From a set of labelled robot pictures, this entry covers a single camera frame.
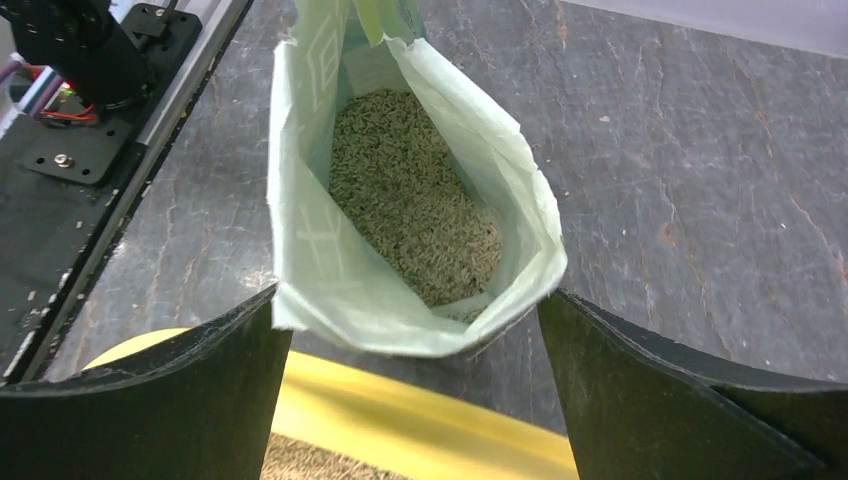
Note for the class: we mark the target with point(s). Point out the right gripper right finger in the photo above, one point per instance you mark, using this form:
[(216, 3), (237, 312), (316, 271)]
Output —
[(638, 405)]

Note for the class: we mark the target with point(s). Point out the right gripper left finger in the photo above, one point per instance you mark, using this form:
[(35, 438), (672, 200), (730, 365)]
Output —
[(198, 405)]

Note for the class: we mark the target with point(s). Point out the yellow litter box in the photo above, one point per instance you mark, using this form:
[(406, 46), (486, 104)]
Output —
[(410, 430)]

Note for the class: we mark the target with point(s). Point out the green litter bag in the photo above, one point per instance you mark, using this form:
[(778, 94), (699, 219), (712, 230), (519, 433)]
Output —
[(331, 281)]

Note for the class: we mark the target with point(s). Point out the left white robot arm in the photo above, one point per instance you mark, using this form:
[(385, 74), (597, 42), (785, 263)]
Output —
[(83, 43)]

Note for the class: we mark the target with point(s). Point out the grey litter pile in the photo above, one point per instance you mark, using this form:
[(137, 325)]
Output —
[(291, 459)]

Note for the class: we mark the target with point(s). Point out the green litter pellets in bag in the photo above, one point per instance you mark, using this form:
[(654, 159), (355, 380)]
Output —
[(392, 176)]

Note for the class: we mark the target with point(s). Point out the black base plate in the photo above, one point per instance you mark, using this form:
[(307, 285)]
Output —
[(60, 199)]

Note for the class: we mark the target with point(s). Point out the aluminium rail frame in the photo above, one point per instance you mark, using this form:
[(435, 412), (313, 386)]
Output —
[(179, 106)]

